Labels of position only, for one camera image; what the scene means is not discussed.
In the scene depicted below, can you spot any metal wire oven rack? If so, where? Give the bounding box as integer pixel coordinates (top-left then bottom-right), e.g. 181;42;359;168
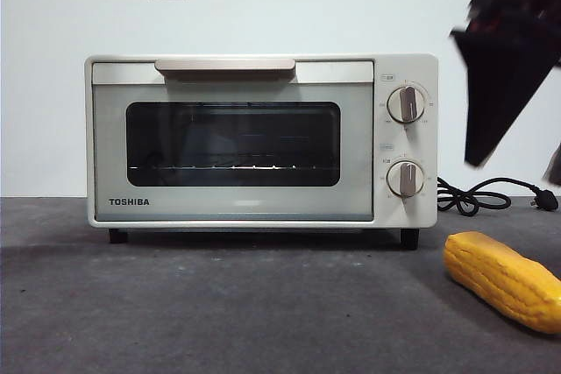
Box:
128;165;317;173

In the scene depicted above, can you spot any black power cable with plug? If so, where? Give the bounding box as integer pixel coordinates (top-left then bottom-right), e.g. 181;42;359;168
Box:
437;176;560;217

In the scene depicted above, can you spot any cream toaster oven body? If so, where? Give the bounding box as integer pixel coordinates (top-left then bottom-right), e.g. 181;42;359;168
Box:
84;53;439;251

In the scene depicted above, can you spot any beige oven knob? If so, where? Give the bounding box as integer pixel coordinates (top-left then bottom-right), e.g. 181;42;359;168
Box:
387;159;426;199
387;86;426;124

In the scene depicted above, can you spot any oven door with glass window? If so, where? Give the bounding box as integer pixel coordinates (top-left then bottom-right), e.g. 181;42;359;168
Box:
91;58;374;222

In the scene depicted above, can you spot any yellow corn cob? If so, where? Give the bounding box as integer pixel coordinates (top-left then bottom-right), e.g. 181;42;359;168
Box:
444;230;561;335

